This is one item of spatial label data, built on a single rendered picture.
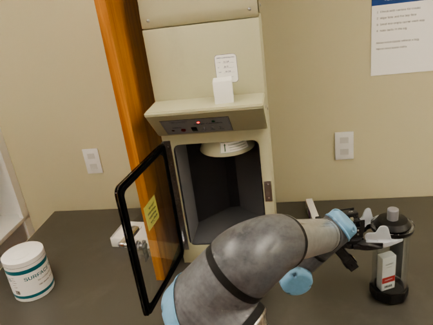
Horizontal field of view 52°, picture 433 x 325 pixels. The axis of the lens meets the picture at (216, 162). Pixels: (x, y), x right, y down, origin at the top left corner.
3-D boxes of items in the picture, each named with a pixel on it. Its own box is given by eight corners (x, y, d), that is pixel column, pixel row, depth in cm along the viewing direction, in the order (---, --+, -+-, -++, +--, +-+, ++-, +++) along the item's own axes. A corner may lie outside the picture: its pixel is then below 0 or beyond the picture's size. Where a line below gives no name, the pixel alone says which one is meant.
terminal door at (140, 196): (184, 253, 147) (163, 141, 132) (146, 319, 121) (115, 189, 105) (182, 253, 148) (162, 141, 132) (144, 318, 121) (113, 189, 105)
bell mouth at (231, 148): (205, 138, 152) (202, 123, 150) (256, 135, 149) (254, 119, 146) (195, 158, 136) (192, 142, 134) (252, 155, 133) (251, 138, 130)
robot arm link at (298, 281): (309, 258, 97) (295, 227, 107) (274, 289, 100) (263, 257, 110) (332, 273, 100) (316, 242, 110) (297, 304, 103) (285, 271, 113)
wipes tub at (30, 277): (28, 276, 155) (15, 240, 149) (62, 276, 152) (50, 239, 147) (6, 302, 143) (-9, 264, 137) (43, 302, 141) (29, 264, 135)
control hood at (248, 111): (160, 133, 133) (154, 101, 129) (268, 126, 127) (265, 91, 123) (149, 147, 122) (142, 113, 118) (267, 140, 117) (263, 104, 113)
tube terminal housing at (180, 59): (196, 224, 174) (163, 20, 143) (279, 221, 168) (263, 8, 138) (183, 262, 151) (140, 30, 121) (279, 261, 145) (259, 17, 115)
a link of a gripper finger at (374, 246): (383, 246, 110) (346, 244, 113) (383, 251, 110) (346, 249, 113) (382, 236, 114) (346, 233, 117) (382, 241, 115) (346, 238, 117)
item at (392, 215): (401, 220, 121) (403, 198, 119) (417, 238, 113) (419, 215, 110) (368, 224, 121) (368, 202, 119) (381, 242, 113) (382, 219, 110)
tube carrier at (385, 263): (397, 274, 130) (401, 210, 122) (417, 298, 120) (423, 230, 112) (361, 280, 129) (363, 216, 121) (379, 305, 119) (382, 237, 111)
